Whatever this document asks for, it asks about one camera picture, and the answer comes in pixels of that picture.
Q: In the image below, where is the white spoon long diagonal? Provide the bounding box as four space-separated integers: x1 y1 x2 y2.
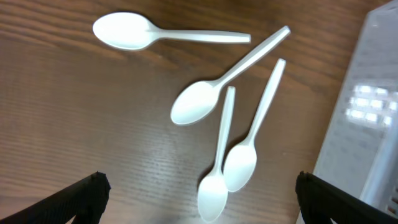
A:
170 26 291 126

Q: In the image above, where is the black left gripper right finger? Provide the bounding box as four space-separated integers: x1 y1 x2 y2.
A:
295 171 397 224

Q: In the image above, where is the white spoon lower left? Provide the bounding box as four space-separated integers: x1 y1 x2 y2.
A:
197 86 236 222

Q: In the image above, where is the clear plastic basket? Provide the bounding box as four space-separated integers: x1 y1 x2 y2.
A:
313 1 397 218

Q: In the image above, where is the white spoon lower right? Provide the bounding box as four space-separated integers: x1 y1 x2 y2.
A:
223 58 286 192

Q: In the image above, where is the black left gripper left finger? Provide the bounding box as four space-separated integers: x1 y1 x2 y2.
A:
1 172 111 224

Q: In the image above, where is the white spoon nearest gripper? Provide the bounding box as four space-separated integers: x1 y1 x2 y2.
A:
93 12 251 51

